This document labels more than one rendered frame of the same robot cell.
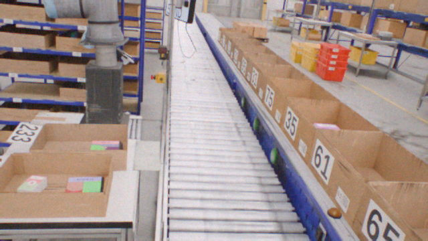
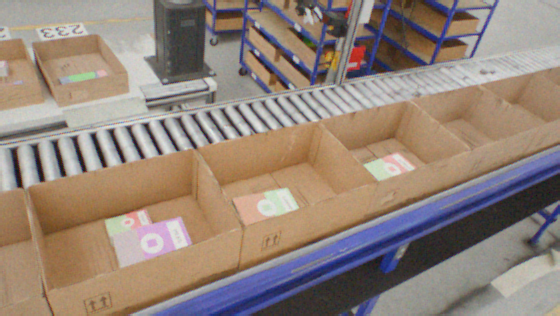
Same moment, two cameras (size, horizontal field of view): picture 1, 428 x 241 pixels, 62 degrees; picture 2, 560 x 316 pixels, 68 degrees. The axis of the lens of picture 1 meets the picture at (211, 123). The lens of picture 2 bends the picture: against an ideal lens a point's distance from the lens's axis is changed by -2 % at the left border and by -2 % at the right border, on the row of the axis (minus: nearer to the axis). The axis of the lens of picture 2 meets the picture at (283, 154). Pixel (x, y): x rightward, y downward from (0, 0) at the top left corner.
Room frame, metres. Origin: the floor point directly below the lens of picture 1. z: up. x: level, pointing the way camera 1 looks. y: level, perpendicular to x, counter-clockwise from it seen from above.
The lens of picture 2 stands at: (1.49, -1.19, 1.76)
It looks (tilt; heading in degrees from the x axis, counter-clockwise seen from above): 39 degrees down; 61
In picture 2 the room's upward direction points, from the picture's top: 11 degrees clockwise
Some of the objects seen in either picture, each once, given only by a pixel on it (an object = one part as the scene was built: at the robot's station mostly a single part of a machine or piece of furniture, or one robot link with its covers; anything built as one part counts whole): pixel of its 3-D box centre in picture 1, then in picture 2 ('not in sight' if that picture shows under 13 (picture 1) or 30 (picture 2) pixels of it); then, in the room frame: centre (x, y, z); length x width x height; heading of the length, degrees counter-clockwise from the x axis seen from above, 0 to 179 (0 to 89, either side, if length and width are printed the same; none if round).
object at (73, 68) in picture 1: (89, 66); (325, 17); (2.85, 1.06, 0.79); 0.40 x 0.30 x 0.10; 99
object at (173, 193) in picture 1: (229, 197); (34, 196); (1.25, -0.10, 0.72); 0.52 x 0.05 x 0.05; 98
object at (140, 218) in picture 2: not in sight; (129, 228); (1.51, -0.46, 0.91); 0.10 x 0.06 x 0.05; 8
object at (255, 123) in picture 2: (208, 121); (269, 140); (2.09, 0.02, 0.72); 0.52 x 0.05 x 0.05; 98
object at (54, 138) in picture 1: (83, 146); (79, 67); (1.42, 0.56, 0.80); 0.38 x 0.28 x 0.10; 104
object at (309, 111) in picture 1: (326, 130); (136, 232); (1.52, -0.52, 0.96); 0.39 x 0.29 x 0.17; 8
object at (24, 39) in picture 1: (25, 37); not in sight; (2.78, 1.53, 0.99); 0.40 x 0.30 x 0.10; 96
